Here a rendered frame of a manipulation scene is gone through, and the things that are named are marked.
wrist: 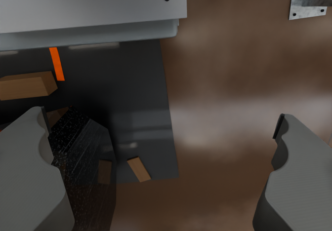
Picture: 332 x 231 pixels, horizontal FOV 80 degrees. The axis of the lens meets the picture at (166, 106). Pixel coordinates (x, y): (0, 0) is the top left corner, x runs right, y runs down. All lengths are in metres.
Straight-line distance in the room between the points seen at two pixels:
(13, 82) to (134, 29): 1.15
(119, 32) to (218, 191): 1.74
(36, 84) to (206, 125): 1.12
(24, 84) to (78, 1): 1.12
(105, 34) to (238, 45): 1.02
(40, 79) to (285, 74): 1.50
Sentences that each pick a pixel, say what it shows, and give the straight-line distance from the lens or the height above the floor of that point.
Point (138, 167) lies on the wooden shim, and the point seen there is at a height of 0.03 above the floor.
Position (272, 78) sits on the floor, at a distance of 1.48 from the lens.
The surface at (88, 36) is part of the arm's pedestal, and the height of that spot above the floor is 0.85.
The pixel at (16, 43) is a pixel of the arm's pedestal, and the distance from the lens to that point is 0.48.
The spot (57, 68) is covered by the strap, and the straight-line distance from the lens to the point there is 1.43.
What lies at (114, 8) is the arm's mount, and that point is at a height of 0.91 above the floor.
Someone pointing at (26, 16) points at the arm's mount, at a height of 0.91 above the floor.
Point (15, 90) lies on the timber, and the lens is 1.48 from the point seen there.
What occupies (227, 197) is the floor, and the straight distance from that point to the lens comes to 2.04.
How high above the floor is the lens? 1.23
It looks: 63 degrees down
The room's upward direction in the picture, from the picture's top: 180 degrees clockwise
